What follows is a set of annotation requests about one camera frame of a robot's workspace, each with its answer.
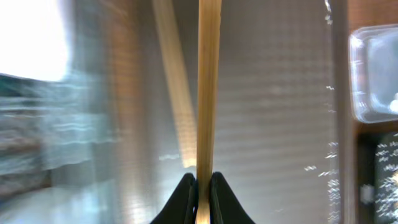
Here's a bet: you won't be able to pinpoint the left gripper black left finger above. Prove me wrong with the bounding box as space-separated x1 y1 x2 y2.
150 173 197 224

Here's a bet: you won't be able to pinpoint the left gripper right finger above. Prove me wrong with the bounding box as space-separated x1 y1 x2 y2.
209 172 254 224

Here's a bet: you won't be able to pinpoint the wooden chopstick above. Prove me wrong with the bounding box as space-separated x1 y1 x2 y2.
196 0 222 224

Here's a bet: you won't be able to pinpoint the black food waste tray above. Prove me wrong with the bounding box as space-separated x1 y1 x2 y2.
358 132 397 224

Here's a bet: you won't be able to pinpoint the clear plastic waste container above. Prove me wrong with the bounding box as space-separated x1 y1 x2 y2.
348 24 397 123

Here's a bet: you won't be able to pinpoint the grey plastic dish rack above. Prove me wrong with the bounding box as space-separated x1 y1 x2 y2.
1 72 115 202

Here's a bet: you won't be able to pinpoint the rice and food scraps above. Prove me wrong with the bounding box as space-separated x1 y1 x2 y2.
374 133 397 223

